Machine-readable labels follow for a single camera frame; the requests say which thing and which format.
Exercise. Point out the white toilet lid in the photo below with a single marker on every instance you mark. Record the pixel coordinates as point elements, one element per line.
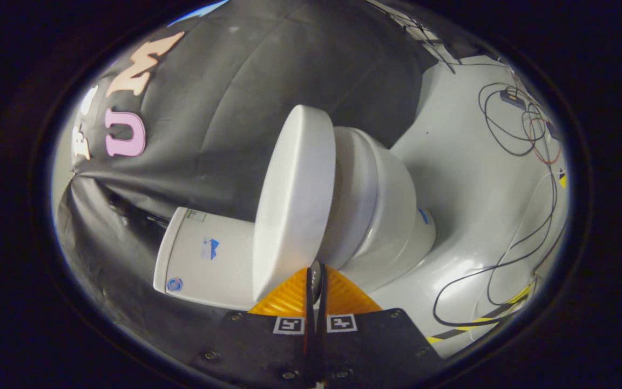
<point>295,194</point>

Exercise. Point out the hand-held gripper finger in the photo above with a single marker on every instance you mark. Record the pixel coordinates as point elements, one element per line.
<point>322,308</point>
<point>309,302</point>

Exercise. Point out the white toilet seat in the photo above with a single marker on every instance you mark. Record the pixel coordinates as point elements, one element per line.
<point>351,200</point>

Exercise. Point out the black power adapter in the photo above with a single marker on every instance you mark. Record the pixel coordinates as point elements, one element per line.
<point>513,99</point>

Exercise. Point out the black backdrop cloth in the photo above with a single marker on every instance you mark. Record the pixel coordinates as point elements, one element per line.
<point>235,97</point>

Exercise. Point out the yellow black floor tape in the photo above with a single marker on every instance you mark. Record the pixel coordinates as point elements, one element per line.
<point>484,320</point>

